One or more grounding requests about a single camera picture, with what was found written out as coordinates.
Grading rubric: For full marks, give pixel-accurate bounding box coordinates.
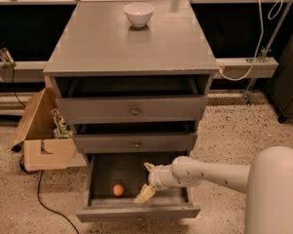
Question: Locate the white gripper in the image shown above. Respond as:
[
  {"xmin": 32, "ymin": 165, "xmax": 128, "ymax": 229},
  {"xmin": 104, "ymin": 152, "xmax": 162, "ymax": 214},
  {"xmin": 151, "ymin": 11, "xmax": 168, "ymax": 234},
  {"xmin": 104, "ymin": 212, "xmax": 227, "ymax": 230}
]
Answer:
[{"xmin": 134, "ymin": 162, "xmax": 179, "ymax": 204}]

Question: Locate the orange fruit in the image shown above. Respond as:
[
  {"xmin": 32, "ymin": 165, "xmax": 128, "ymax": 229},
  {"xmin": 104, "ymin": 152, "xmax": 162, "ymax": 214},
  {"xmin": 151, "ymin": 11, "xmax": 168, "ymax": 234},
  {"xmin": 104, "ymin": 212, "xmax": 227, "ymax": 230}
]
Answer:
[{"xmin": 113, "ymin": 184, "xmax": 125, "ymax": 197}]

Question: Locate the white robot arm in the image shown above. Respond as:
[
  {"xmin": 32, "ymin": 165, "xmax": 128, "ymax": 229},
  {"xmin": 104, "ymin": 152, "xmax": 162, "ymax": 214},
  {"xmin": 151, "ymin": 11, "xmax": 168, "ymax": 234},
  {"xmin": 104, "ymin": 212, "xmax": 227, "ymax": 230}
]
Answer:
[{"xmin": 135, "ymin": 146, "xmax": 293, "ymax": 234}]

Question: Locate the grey bottom drawer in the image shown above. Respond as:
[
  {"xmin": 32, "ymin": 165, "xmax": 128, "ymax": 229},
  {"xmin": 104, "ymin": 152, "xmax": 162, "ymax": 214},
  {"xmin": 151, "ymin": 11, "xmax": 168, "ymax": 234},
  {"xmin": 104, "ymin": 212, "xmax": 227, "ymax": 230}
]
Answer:
[{"xmin": 76, "ymin": 151, "xmax": 200, "ymax": 222}]

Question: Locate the grey drawer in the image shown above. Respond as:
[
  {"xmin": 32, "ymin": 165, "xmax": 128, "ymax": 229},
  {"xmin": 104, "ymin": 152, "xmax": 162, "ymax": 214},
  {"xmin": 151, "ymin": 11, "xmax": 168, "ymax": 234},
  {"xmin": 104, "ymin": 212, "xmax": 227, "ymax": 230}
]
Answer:
[
  {"xmin": 76, "ymin": 151, "xmax": 200, "ymax": 222},
  {"xmin": 74, "ymin": 122, "xmax": 198, "ymax": 153},
  {"xmin": 56, "ymin": 75, "xmax": 207, "ymax": 125}
]

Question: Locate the grey middle drawer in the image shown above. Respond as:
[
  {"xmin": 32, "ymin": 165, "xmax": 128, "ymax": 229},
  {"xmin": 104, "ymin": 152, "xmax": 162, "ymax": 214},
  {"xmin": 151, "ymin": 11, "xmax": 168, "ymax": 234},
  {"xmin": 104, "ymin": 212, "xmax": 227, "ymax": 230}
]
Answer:
[{"xmin": 74, "ymin": 122, "xmax": 198, "ymax": 153}]

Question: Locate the grey top drawer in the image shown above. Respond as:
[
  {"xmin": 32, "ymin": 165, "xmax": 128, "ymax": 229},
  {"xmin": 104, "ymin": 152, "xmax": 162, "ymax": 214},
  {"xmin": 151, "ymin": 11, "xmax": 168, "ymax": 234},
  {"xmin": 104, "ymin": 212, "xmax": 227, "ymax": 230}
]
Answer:
[{"xmin": 56, "ymin": 75, "xmax": 207, "ymax": 125}]

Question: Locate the grey wooden drawer cabinet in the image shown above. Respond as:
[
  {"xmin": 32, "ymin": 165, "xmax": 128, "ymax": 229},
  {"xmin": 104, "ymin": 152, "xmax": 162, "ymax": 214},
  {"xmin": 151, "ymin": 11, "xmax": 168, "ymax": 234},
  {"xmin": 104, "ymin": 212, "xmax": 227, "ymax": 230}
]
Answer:
[{"xmin": 43, "ymin": 0, "xmax": 220, "ymax": 161}]

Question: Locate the green packet in box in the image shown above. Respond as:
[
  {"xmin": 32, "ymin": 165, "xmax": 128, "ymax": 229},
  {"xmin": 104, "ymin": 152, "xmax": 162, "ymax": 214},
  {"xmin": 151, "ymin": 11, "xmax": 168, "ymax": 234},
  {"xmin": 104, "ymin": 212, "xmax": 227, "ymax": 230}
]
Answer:
[{"xmin": 52, "ymin": 108, "xmax": 73, "ymax": 138}]

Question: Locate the open cardboard box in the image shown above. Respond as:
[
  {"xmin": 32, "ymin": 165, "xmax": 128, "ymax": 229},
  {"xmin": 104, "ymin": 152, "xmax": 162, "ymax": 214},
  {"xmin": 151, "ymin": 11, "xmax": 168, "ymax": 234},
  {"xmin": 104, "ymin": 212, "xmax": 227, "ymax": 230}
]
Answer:
[{"xmin": 8, "ymin": 76, "xmax": 89, "ymax": 172}]

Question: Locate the dark grey side cabinet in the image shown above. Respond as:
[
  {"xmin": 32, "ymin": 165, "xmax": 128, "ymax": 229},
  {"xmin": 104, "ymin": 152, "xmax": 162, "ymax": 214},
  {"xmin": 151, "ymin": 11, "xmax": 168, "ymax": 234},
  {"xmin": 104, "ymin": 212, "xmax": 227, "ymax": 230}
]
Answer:
[{"xmin": 266, "ymin": 34, "xmax": 293, "ymax": 123}]

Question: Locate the white ceramic bowl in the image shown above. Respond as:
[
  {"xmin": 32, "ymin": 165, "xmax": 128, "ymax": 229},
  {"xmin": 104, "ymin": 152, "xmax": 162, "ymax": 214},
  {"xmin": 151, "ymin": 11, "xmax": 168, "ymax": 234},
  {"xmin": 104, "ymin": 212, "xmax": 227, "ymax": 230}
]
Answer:
[{"xmin": 124, "ymin": 3, "xmax": 154, "ymax": 27}]

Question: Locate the metal stand pole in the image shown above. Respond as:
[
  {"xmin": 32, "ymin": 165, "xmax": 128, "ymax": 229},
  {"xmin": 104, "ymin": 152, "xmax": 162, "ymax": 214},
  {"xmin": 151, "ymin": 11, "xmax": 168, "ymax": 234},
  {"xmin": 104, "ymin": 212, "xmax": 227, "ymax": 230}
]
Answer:
[{"xmin": 242, "ymin": 0, "xmax": 293, "ymax": 106}]

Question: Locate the black floor cable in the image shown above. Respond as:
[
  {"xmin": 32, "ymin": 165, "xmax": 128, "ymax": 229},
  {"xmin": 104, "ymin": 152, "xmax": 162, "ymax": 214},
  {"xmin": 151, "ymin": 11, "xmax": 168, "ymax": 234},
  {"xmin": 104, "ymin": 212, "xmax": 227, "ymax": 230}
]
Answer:
[{"xmin": 18, "ymin": 154, "xmax": 81, "ymax": 234}]

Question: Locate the grey window ledge rail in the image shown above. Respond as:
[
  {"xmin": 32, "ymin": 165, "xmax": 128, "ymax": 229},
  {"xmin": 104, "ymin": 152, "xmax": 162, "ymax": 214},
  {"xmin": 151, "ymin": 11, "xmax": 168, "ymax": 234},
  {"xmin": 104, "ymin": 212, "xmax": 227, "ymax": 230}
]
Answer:
[{"xmin": 0, "ymin": 58, "xmax": 278, "ymax": 83}]

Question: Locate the white hanging cable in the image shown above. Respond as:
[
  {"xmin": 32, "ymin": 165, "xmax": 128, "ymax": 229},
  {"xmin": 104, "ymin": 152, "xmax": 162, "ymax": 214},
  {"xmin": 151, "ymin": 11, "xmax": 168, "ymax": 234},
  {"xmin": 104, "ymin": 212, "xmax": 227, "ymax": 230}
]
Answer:
[{"xmin": 218, "ymin": 0, "xmax": 284, "ymax": 82}]

